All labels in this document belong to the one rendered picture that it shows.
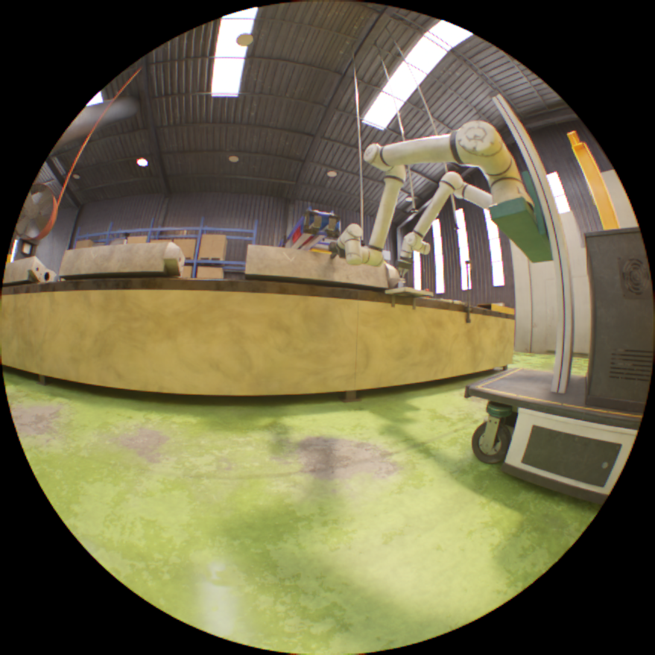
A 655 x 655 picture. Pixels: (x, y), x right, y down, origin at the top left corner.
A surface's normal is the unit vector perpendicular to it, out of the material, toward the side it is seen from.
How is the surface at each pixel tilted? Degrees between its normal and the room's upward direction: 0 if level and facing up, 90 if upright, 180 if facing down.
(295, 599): 0
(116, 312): 90
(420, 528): 0
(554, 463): 90
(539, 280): 90
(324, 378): 90
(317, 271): 80
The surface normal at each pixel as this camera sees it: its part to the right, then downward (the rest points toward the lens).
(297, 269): 0.35, -0.14
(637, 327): -0.90, -0.03
